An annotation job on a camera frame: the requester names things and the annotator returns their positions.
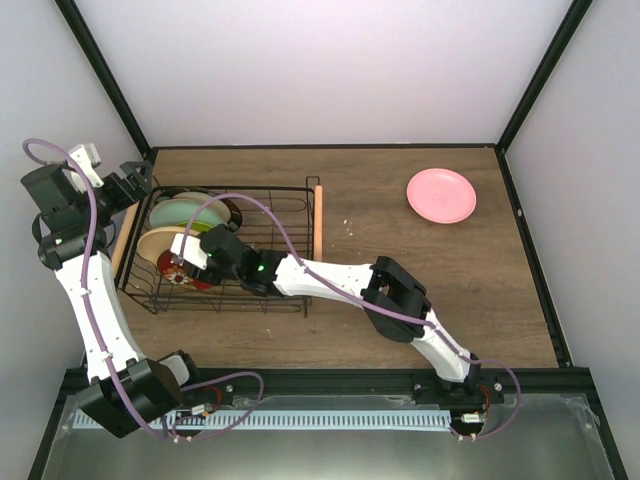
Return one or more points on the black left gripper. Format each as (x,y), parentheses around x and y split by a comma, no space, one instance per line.
(124,195)

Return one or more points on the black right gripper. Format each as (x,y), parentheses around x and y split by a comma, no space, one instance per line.
(196,274)

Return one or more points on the lime green plate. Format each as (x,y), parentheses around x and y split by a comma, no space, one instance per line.
(202,227)

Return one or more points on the red floral plate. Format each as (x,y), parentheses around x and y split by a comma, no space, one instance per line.
(181,275)

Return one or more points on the cream yellow plastic plate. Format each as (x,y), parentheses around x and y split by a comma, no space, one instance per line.
(155,242)

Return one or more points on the pink plastic plate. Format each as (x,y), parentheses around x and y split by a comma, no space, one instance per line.
(441,196)

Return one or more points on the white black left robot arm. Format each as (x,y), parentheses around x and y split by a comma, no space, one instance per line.
(126,389)

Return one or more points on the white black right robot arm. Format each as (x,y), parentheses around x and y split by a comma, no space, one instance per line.
(393,300)

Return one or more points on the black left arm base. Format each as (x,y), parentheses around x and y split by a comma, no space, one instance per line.
(202,403)

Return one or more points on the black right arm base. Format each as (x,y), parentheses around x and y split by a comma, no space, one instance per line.
(469,406)

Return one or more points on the light blue floral plate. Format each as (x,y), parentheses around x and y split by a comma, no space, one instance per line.
(178,212)

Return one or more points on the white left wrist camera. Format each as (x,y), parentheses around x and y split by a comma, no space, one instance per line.
(87,158)

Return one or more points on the white slotted cable duct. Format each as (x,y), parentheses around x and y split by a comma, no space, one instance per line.
(403,420)

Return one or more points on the black aluminium cage frame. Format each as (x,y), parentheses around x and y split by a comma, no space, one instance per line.
(566,378)

